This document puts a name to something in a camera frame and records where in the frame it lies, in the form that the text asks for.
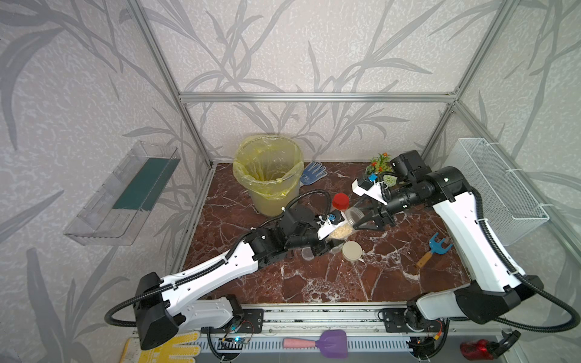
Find blue dotted work glove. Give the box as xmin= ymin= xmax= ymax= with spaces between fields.
xmin=300 ymin=162 xmax=328 ymax=187

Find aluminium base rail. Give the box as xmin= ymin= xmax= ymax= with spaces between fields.
xmin=135 ymin=302 xmax=514 ymax=339

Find purple scoop pink handle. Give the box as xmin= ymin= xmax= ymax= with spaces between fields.
xmin=283 ymin=330 xmax=348 ymax=359

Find clear plastic wall shelf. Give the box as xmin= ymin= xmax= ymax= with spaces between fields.
xmin=64 ymin=142 xmax=181 ymax=247

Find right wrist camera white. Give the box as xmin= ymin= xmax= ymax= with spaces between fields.
xmin=352 ymin=174 xmax=387 ymax=205

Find white wire wall basket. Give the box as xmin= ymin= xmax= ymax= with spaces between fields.
xmin=444 ymin=138 xmax=549 ymax=246

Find green circuit board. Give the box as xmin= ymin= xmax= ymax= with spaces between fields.
xmin=220 ymin=336 xmax=252 ymax=349

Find yellow dotted work glove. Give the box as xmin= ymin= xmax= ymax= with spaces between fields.
xmin=120 ymin=331 xmax=201 ymax=363

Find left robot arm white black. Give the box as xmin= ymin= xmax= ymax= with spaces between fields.
xmin=104 ymin=189 xmax=334 ymax=350

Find red lid oatmeal jar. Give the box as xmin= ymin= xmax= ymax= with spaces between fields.
xmin=331 ymin=193 xmax=350 ymax=211

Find white pot artificial flowers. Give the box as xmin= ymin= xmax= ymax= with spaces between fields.
xmin=366 ymin=153 xmax=397 ymax=187

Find clear oatmeal jar tall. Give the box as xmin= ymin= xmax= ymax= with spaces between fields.
xmin=329 ymin=207 xmax=365 ymax=240

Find mesh trash bin yellow bag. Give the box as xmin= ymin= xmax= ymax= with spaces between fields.
xmin=232 ymin=135 xmax=304 ymax=217

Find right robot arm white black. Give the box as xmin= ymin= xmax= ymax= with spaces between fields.
xmin=352 ymin=151 xmax=580 ymax=334

